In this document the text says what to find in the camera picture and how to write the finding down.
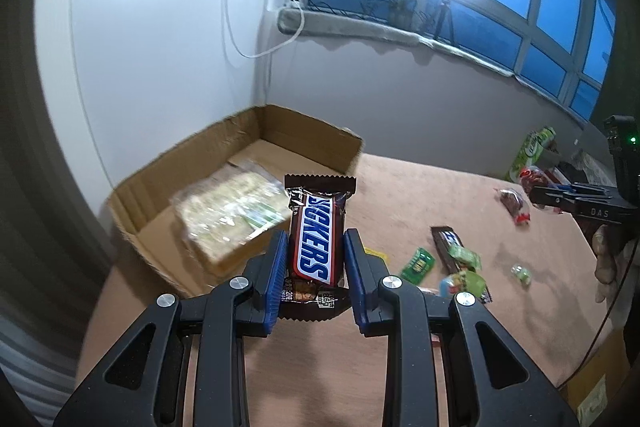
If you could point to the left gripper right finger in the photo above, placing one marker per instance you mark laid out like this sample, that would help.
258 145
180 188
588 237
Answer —
490 379

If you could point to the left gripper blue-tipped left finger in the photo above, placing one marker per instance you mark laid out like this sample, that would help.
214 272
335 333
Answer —
141 381

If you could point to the snickers bar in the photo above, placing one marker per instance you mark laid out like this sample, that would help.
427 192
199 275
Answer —
313 288

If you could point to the packaged bread slices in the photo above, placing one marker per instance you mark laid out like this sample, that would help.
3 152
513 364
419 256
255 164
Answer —
222 214

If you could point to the right hand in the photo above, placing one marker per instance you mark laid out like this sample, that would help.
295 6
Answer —
616 272

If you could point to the green flat candy packet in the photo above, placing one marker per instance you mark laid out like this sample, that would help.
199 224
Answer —
417 268

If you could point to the green candy pack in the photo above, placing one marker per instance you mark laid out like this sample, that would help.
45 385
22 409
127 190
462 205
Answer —
465 280

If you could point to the red snack bag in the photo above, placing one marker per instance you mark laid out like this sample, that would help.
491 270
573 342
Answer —
531 177

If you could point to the green snack bag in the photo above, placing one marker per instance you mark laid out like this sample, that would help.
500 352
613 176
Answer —
530 151

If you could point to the red dark snack packet far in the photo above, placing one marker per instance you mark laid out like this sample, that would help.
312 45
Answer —
515 205

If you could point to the small green candy in clear wrap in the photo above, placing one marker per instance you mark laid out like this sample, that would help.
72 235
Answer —
522 274

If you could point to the cardboard box on floor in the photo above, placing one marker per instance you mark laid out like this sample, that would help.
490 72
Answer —
596 384

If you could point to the black tripod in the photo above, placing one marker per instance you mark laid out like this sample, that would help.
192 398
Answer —
444 17

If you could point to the grey window sill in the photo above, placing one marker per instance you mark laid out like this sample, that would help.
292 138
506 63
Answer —
317 24

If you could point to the potted plant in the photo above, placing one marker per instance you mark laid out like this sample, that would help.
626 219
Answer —
396 13

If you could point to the white cabinet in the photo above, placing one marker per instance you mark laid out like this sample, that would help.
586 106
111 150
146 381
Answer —
124 80

